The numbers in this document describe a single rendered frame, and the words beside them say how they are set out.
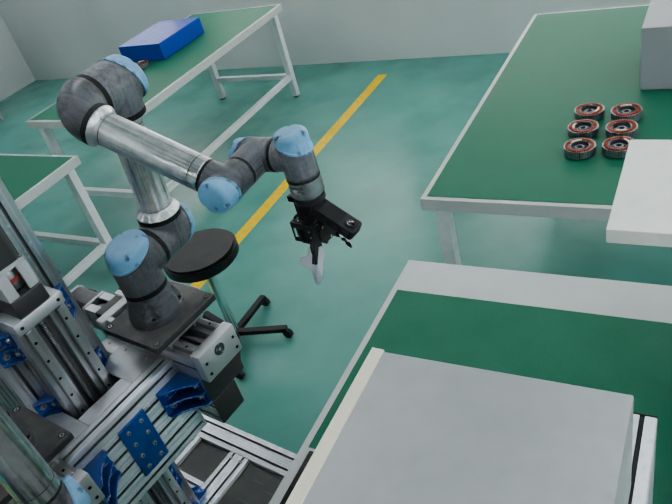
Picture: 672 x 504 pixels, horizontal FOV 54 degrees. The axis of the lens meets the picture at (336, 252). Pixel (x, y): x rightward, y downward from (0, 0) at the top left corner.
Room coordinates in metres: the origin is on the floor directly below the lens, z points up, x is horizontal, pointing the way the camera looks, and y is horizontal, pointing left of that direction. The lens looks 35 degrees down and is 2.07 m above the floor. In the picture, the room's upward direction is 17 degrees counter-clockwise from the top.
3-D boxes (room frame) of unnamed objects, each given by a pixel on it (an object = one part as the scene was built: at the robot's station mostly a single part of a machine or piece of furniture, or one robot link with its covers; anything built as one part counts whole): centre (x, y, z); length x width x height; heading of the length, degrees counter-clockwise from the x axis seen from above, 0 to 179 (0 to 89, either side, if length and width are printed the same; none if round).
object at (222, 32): (4.87, 0.78, 0.37); 1.90 x 0.90 x 0.75; 144
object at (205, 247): (2.52, 0.56, 0.28); 0.54 x 0.49 x 0.56; 54
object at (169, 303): (1.46, 0.50, 1.09); 0.15 x 0.15 x 0.10
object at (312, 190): (1.28, 0.02, 1.37); 0.08 x 0.08 x 0.05
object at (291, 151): (1.28, 0.02, 1.45); 0.09 x 0.08 x 0.11; 54
